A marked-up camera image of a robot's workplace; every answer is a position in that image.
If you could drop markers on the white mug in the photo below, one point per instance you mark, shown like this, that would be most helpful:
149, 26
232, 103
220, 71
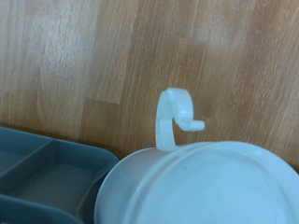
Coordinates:
202, 186

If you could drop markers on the grey plastic crate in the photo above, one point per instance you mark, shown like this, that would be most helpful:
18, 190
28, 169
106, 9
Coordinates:
46, 177

